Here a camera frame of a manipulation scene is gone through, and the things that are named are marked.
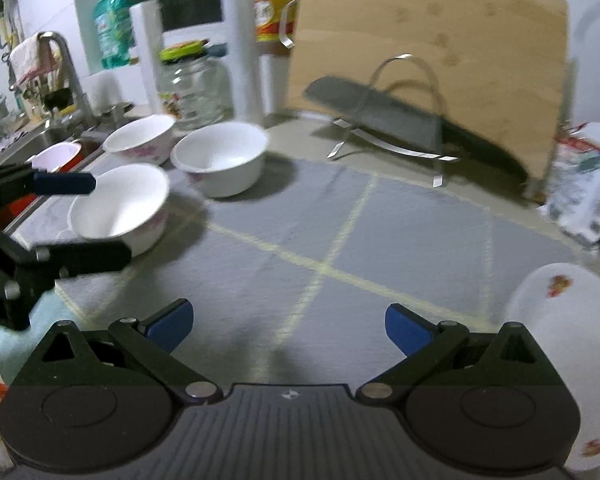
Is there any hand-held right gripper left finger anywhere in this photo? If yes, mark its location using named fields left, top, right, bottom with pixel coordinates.
left=11, top=298, right=224, bottom=406

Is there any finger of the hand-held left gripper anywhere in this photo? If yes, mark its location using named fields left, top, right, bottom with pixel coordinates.
left=0, top=212, right=133, bottom=331
left=0, top=162, right=97, bottom=211

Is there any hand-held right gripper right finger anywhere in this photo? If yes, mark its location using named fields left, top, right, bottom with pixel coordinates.
left=356, top=302, right=568, bottom=406

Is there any white pink flower bowl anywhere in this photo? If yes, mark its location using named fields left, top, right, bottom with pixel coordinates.
left=102, top=114, right=176, bottom=167
left=67, top=162, right=171, bottom=257
left=170, top=121, right=270, bottom=198

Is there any white fruit print plate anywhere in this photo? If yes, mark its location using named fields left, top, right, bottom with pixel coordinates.
left=502, top=261, right=600, bottom=471

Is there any pink red basin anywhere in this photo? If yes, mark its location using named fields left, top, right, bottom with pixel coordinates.
left=0, top=141, right=83, bottom=228

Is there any steel sink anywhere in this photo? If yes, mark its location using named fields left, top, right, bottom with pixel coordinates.
left=0, top=115, right=146, bottom=171

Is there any black utensil holder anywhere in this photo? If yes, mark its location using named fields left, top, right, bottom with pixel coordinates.
left=44, top=87, right=76, bottom=111

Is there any steel sink knob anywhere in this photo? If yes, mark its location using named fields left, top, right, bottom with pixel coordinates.
left=102, top=102, right=135, bottom=121

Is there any grey checked table mat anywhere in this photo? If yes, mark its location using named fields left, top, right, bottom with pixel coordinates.
left=10, top=152, right=593, bottom=386

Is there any steel faucet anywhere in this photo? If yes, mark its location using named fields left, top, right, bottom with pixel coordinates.
left=37, top=31, right=98, bottom=128

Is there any pink white cloth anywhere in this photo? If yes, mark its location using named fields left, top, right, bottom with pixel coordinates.
left=9, top=35, right=63, bottom=86

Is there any white bag roll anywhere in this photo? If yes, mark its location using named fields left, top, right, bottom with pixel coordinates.
left=130, top=0, right=165, bottom=116

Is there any glass jar green lid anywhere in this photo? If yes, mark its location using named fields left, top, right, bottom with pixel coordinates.
left=157, top=40, right=231, bottom=131

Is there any green dish soap bottle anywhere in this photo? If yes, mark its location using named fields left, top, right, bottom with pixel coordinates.
left=92, top=0, right=136, bottom=71

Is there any printed food packet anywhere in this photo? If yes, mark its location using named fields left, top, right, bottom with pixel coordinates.
left=545, top=122, right=600, bottom=251

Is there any cling film roll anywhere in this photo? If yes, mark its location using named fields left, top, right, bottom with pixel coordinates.
left=219, top=0, right=267, bottom=123

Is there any orange label bottle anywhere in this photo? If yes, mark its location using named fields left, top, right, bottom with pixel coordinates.
left=254, top=0, right=301, bottom=116

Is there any wooden cutting board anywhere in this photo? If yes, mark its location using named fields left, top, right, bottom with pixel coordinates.
left=285, top=0, right=570, bottom=201

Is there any steel wire rack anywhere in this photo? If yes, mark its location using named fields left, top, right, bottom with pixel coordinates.
left=326, top=53, right=460, bottom=187

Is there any steel cleaver black handle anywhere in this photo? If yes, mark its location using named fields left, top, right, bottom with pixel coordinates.
left=304, top=75, right=531, bottom=181

